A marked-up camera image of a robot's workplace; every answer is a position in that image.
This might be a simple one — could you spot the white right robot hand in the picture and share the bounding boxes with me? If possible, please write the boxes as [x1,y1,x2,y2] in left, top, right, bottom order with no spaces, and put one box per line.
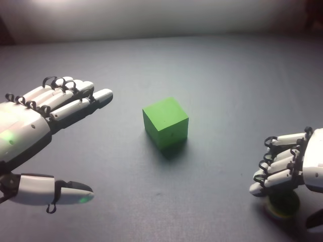
[0,76,114,214]

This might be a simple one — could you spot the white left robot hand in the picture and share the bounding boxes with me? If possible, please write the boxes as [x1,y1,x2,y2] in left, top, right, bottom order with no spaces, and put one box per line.
[249,127,323,234]

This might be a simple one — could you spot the green cube block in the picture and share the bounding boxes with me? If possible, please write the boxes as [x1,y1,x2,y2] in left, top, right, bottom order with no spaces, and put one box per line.
[142,97,189,152]

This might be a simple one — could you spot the grey table cloth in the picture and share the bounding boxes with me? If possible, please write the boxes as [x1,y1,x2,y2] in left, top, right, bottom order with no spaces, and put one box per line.
[0,34,323,242]

